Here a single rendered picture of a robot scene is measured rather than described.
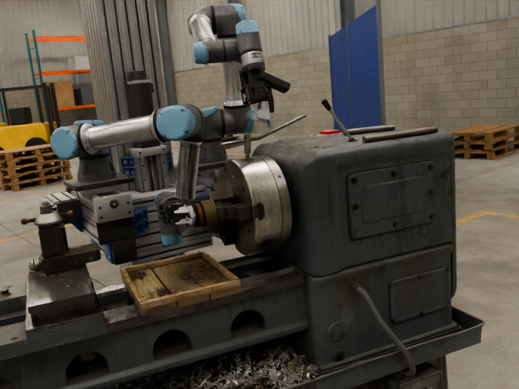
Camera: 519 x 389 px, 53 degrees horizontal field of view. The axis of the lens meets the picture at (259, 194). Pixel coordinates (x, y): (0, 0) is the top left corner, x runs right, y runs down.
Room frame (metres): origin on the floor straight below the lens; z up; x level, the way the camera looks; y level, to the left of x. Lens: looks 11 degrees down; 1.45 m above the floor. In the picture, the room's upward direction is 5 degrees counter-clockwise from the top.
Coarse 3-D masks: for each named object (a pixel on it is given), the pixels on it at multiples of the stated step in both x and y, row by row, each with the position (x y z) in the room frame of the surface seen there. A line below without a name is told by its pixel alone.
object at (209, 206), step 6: (210, 198) 1.63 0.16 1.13; (198, 204) 1.61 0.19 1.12; (204, 204) 1.60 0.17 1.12; (210, 204) 1.61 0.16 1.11; (216, 204) 1.63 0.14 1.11; (198, 210) 1.59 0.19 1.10; (204, 210) 1.59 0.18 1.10; (210, 210) 1.59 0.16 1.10; (216, 210) 1.59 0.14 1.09; (198, 216) 1.58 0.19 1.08; (204, 216) 1.59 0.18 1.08; (210, 216) 1.59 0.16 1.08; (216, 216) 1.59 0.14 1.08; (198, 222) 1.58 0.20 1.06; (204, 222) 1.59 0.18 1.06; (210, 222) 1.59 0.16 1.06; (216, 222) 1.60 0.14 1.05
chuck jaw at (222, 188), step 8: (224, 168) 1.74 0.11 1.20; (216, 176) 1.70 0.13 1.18; (224, 176) 1.71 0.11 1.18; (216, 184) 1.68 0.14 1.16; (224, 184) 1.69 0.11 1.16; (216, 192) 1.66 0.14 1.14; (224, 192) 1.67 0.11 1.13; (232, 192) 1.68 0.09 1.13; (216, 200) 1.65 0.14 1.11; (224, 200) 1.67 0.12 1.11; (232, 200) 1.70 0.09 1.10
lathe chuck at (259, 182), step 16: (240, 160) 1.66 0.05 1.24; (256, 160) 1.65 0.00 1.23; (240, 176) 1.60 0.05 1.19; (256, 176) 1.58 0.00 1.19; (272, 176) 1.59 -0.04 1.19; (240, 192) 1.61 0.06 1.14; (256, 192) 1.54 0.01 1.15; (272, 192) 1.56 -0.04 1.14; (272, 208) 1.54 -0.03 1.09; (240, 224) 1.64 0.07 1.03; (256, 224) 1.52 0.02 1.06; (272, 224) 1.55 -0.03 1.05; (240, 240) 1.66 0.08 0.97; (256, 240) 1.54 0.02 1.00; (272, 240) 1.57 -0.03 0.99
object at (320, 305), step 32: (416, 256) 1.67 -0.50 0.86; (448, 256) 1.74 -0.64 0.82; (320, 288) 1.54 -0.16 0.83; (384, 288) 1.64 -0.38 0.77; (416, 288) 1.68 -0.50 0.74; (448, 288) 1.73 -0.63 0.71; (320, 320) 1.54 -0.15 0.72; (352, 320) 1.59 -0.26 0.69; (384, 320) 1.63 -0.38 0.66; (416, 320) 1.68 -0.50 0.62; (448, 320) 1.74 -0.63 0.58; (320, 352) 1.54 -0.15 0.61; (352, 352) 1.58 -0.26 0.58; (384, 352) 1.62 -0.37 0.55
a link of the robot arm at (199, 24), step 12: (192, 12) 2.21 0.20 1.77; (204, 12) 2.20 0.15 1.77; (192, 24) 2.13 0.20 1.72; (204, 24) 2.08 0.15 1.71; (204, 36) 1.94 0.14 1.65; (192, 48) 1.90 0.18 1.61; (204, 48) 1.86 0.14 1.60; (216, 48) 1.87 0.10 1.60; (204, 60) 1.87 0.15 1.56; (216, 60) 1.88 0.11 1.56
